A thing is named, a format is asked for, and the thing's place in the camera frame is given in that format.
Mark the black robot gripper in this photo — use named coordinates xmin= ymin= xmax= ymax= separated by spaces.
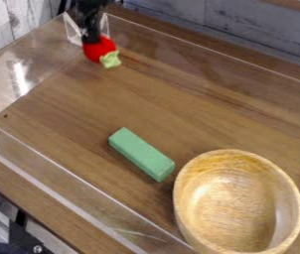
xmin=74 ymin=0 xmax=112 ymax=44

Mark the red plush strawberry toy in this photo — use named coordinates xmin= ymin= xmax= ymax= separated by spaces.
xmin=81 ymin=35 xmax=120 ymax=68

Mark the green rectangular block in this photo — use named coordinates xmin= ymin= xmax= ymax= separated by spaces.
xmin=107 ymin=127 xmax=175 ymax=183

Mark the wooden oval bowl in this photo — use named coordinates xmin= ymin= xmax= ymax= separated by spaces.
xmin=172 ymin=149 xmax=300 ymax=254

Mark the black clamp with bolt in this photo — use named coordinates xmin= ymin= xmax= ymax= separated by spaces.
xmin=7 ymin=221 xmax=54 ymax=254

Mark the clear acrylic corner bracket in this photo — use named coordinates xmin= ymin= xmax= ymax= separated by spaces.
xmin=62 ymin=13 xmax=109 ymax=47

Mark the clear acrylic front wall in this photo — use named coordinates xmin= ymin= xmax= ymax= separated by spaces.
xmin=0 ymin=129 xmax=195 ymax=254

